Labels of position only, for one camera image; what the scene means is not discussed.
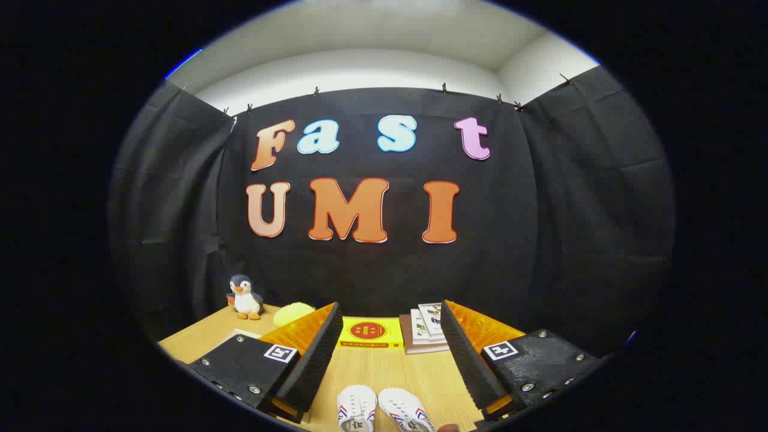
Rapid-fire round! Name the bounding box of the white illustrated book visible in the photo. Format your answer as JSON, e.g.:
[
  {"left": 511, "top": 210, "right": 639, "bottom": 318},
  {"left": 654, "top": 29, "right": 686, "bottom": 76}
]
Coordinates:
[
  {"left": 410, "top": 308, "right": 448, "bottom": 346},
  {"left": 418, "top": 302, "right": 448, "bottom": 344}
]

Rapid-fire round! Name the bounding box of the beige storage box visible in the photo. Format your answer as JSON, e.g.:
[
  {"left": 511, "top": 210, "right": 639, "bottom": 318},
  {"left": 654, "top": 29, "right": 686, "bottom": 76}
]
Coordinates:
[{"left": 223, "top": 328, "right": 265, "bottom": 344}]

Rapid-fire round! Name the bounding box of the white shoe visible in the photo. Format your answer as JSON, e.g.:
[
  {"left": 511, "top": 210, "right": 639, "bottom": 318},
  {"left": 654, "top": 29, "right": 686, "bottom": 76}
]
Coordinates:
[
  {"left": 377, "top": 388, "right": 436, "bottom": 432},
  {"left": 336, "top": 385, "right": 378, "bottom": 432}
]

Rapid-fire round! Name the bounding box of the yellow book with red circle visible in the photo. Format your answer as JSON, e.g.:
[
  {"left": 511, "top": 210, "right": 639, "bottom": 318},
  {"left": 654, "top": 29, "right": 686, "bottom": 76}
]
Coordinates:
[{"left": 339, "top": 317, "right": 405, "bottom": 349}]

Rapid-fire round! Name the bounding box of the yellow plush ball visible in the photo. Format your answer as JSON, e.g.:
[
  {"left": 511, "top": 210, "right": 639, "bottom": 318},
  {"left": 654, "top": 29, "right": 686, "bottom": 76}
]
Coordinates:
[{"left": 273, "top": 302, "right": 317, "bottom": 328}]

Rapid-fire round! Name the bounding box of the penguin plush toy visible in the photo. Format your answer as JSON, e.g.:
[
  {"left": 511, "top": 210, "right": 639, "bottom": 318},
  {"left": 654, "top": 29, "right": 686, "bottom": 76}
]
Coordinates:
[{"left": 227, "top": 274, "right": 265, "bottom": 320}]

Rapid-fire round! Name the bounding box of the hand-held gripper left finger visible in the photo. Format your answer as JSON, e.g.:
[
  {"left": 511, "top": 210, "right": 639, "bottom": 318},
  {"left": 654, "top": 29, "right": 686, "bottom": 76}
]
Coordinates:
[{"left": 187, "top": 302, "right": 344, "bottom": 424}]

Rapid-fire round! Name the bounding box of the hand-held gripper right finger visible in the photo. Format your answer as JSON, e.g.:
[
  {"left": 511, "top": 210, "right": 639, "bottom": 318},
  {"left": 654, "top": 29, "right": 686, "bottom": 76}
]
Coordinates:
[{"left": 440, "top": 299, "right": 601, "bottom": 428}]

